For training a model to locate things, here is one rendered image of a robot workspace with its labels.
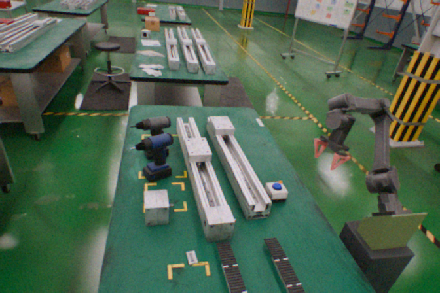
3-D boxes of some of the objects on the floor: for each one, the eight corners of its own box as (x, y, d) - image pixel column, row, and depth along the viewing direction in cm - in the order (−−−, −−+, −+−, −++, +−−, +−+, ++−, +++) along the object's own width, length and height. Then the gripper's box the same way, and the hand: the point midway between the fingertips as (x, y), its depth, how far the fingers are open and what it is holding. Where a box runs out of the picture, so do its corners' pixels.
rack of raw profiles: (340, 37, 1091) (361, -31, 974) (361, 39, 1110) (385, -28, 993) (401, 62, 820) (442, -30, 703) (427, 64, 838) (473, -26, 721)
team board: (278, 58, 699) (298, -37, 595) (293, 57, 722) (315, -34, 618) (326, 79, 592) (361, -33, 489) (342, 77, 616) (378, -30, 512)
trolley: (24, 69, 461) (6, -2, 408) (-17, 68, 446) (-43, -7, 393) (39, 52, 544) (26, -9, 490) (5, 51, 529) (-13, -13, 475)
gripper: (362, 137, 104) (342, 174, 110) (335, 121, 115) (318, 155, 121) (349, 135, 101) (329, 172, 107) (323, 119, 112) (306, 154, 118)
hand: (324, 161), depth 114 cm, fingers open, 9 cm apart
